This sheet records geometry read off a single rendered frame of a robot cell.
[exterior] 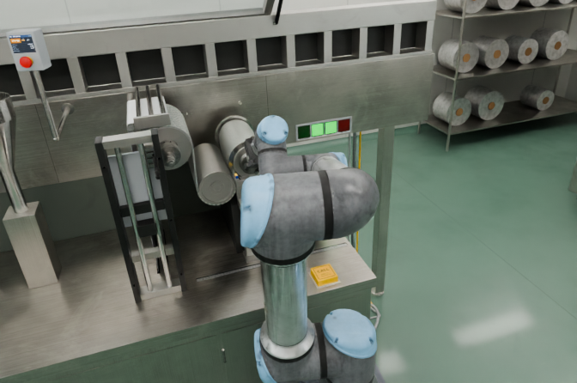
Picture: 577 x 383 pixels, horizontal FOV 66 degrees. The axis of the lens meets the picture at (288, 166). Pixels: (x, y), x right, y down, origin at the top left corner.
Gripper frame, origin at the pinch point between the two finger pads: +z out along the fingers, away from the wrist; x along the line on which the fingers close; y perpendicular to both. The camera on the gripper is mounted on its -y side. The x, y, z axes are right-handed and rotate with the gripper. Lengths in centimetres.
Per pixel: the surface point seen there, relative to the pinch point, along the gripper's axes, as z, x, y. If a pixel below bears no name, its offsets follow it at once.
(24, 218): 13, 71, 1
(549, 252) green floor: 116, -202, -63
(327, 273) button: 4.1, -16.2, -36.5
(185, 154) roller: -1.2, 20.8, 9.2
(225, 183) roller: 6.5, 9.6, -0.6
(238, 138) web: 3.1, 2.7, 12.7
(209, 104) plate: 20.3, 7.7, 33.3
